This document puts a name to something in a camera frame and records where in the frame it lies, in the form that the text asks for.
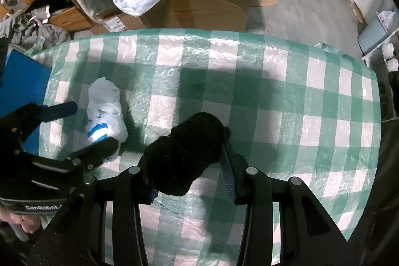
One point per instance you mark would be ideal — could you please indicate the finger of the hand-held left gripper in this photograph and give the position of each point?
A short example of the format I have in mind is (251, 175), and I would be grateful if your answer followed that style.
(60, 111)
(99, 150)

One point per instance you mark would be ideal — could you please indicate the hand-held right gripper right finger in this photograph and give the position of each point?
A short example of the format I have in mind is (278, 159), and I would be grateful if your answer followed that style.
(229, 175)

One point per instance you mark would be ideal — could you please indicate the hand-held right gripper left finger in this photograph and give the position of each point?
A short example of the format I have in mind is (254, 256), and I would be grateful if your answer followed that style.
(131, 188)

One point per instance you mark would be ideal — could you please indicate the white sock with blue stripes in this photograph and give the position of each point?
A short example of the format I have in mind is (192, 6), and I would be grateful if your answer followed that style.
(104, 110)

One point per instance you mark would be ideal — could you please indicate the blue storage box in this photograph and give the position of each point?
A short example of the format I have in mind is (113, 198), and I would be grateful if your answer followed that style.
(21, 82)

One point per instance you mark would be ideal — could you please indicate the black sock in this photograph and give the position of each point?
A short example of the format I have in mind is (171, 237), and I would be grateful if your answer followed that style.
(184, 150)

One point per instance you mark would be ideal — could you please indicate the person's left hand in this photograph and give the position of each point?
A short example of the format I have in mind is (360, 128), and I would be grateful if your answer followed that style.
(21, 222)

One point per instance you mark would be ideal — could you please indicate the grey clothing pile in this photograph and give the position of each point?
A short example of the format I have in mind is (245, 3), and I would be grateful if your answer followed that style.
(46, 35)

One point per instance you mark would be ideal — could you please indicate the green white checked tablecloth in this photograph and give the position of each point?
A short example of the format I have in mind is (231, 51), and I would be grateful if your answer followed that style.
(280, 97)

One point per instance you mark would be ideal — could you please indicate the small labelled cardboard box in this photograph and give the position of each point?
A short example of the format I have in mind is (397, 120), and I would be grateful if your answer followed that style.
(131, 24)

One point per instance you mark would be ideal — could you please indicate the white plastic bag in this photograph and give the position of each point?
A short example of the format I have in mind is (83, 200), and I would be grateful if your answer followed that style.
(134, 2)

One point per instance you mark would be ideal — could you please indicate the crumpled clear plastic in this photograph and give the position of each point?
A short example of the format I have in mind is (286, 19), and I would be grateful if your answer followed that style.
(325, 49)

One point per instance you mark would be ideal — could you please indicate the large cardboard box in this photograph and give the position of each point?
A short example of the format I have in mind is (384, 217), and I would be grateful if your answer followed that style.
(202, 10)

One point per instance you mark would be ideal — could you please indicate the light blue box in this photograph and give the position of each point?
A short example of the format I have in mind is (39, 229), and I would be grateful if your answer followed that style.
(374, 35)

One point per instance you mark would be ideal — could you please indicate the white shelf rack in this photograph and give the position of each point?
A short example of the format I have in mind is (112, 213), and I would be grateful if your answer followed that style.
(391, 38)

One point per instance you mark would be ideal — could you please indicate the small white bag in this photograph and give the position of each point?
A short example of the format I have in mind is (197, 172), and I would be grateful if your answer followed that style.
(386, 19)

